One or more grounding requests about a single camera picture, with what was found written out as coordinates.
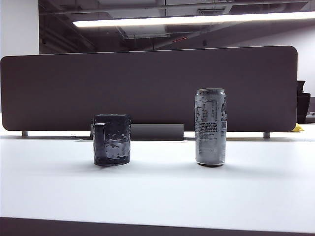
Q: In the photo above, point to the silver printed metal can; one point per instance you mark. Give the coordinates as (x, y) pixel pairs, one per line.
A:
(210, 132)

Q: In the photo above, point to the dark desk divider panel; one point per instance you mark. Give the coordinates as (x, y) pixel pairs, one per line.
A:
(123, 83)

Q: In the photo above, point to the dark textured glass mug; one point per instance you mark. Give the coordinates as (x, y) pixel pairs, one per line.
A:
(113, 142)

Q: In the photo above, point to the red ceiling sign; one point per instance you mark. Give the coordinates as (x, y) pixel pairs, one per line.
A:
(179, 39)

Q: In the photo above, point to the long ceiling light strip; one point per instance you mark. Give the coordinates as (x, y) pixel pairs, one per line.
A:
(187, 20)

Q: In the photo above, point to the grey divider support foot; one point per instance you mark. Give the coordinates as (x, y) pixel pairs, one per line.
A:
(24, 133)
(266, 134)

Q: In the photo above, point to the ceiling air vent grille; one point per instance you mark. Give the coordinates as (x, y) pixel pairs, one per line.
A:
(212, 11)

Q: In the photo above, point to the yellow object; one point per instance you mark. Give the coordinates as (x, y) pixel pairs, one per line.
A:
(299, 127)

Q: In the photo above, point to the black office chair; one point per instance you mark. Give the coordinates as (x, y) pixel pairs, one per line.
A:
(303, 105)

